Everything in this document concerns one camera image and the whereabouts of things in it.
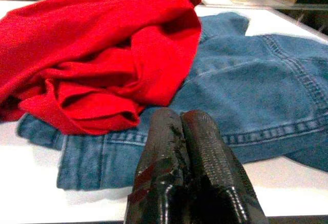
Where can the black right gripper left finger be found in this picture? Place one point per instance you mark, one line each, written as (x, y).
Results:
(159, 144)

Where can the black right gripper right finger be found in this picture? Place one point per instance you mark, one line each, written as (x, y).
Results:
(207, 152)

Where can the blue denim jacket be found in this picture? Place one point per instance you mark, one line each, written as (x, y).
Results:
(256, 85)

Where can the red knit top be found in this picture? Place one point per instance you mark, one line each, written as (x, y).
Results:
(102, 42)

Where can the large white table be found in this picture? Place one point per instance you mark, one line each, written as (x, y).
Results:
(30, 188)

